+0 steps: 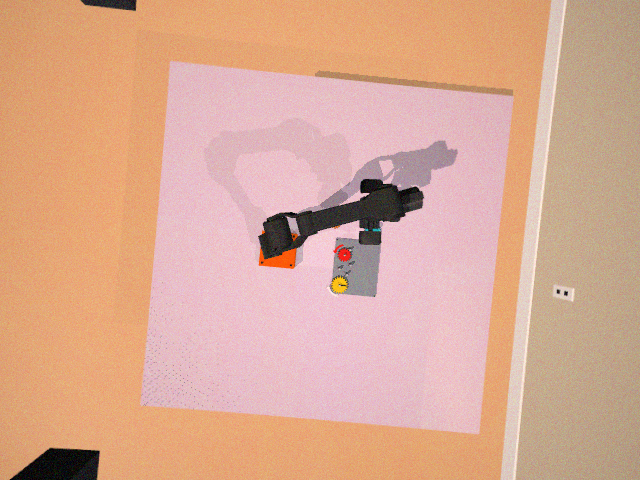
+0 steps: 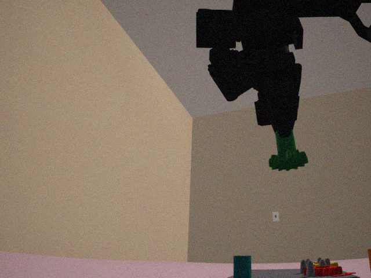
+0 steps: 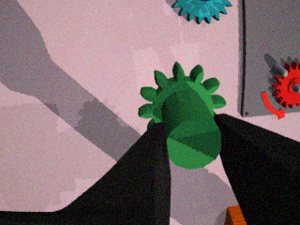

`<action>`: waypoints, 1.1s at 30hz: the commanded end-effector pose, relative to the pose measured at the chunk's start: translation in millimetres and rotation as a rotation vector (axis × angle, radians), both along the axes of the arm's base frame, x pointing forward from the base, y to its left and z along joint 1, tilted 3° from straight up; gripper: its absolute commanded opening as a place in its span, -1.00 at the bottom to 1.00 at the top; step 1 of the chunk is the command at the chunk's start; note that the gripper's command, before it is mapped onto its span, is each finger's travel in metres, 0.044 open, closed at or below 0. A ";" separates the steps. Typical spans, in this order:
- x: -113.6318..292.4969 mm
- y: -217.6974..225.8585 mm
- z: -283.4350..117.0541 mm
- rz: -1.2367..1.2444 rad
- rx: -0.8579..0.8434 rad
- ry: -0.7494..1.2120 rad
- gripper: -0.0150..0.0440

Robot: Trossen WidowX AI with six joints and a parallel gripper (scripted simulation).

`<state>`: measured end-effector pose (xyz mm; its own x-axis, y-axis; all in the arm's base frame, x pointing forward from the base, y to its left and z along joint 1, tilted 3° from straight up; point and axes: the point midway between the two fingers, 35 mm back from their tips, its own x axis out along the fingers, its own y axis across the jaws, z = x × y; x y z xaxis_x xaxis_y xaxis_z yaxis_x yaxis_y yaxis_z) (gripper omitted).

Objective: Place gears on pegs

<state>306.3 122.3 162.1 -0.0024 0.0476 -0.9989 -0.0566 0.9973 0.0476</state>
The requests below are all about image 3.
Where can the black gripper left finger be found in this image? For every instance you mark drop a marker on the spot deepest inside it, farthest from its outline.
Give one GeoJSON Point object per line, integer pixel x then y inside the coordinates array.
{"type": "Point", "coordinates": [136, 191]}

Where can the teal gear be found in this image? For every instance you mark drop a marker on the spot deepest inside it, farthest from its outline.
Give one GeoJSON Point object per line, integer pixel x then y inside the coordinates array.
{"type": "Point", "coordinates": [206, 9]}

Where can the green gear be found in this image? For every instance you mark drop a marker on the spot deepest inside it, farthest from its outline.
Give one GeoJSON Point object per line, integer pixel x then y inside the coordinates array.
{"type": "Point", "coordinates": [186, 105]}

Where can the red gear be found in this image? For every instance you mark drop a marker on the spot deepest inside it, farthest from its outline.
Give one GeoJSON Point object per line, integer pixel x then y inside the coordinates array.
{"type": "Point", "coordinates": [284, 93]}

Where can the red curved arrow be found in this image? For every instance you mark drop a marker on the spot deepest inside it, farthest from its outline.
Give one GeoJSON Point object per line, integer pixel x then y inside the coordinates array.
{"type": "Point", "coordinates": [278, 113]}

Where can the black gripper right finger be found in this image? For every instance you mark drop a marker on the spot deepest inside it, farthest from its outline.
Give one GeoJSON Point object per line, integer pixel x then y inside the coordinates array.
{"type": "Point", "coordinates": [264, 170]}

